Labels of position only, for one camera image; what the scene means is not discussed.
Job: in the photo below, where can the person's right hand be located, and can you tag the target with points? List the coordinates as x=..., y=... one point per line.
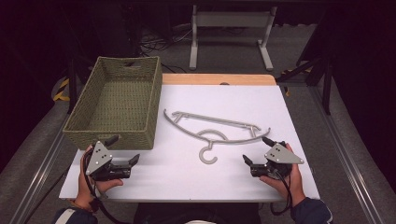
x=294, y=186

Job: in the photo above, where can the person's left hand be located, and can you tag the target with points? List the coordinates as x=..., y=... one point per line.
x=84, y=189

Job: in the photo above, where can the person's dark torso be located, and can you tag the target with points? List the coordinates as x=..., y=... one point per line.
x=196, y=213

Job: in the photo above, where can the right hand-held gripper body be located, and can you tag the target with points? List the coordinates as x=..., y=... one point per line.
x=280, y=158

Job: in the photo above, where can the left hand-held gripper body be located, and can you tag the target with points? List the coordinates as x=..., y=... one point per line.
x=99, y=157

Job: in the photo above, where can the green woven basket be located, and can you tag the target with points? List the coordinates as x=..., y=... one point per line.
x=118, y=99

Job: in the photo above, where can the grey plastic clothes hanger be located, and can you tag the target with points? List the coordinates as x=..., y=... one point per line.
x=218, y=120

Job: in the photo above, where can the white metal stand frame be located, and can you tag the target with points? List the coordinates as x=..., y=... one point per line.
x=230, y=19

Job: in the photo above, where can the black metal post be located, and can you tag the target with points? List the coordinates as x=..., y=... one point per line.
x=72, y=87

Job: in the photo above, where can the dark metal stand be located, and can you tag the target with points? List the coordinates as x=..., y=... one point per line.
x=325, y=81

